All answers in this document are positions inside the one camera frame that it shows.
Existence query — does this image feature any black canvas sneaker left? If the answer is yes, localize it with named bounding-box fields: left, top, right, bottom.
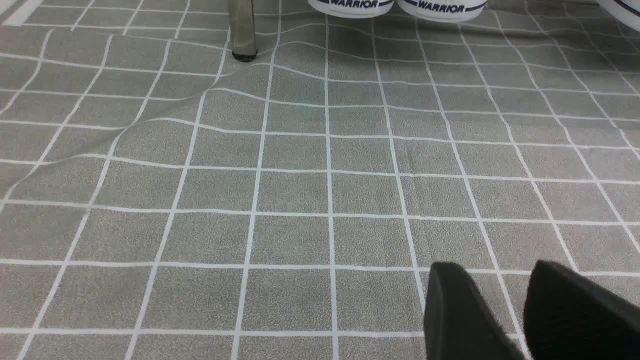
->
left=596, top=0, right=640, bottom=32

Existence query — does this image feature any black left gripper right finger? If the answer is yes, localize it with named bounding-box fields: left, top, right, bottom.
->
left=523, top=260, right=640, bottom=360

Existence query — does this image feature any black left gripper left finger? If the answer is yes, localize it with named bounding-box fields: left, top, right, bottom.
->
left=423, top=262, right=525, bottom=360

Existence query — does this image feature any navy canvas shoe right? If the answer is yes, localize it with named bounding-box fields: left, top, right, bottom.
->
left=397, top=0, right=489, bottom=23

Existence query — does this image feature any navy canvas shoe left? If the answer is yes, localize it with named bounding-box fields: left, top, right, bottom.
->
left=307, top=0, right=395, bottom=19

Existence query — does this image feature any steel shoe rack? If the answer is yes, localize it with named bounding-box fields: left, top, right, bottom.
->
left=227, top=0, right=258, bottom=63

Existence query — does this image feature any navy canvas shoe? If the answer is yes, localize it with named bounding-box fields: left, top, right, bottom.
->
left=397, top=0, right=489, bottom=23
left=307, top=0, right=395, bottom=19

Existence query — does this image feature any grey grid floor cloth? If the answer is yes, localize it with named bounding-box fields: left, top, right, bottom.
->
left=0, top=0, right=639, bottom=360

